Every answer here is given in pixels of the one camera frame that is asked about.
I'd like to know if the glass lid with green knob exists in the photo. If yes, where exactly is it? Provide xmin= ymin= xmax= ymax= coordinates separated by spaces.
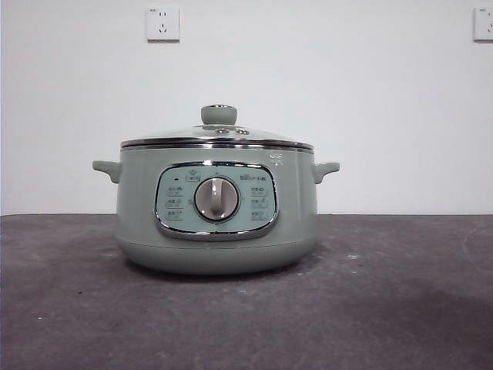
xmin=120 ymin=103 xmax=314 ymax=149

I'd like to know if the sage green electric cooking pot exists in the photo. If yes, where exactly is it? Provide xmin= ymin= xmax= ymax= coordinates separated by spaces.
xmin=92 ymin=146 xmax=341 ymax=276

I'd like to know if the white wall socket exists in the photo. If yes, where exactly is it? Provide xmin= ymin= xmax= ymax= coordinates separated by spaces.
xmin=472 ymin=7 xmax=493 ymax=43
xmin=145 ymin=7 xmax=181 ymax=43

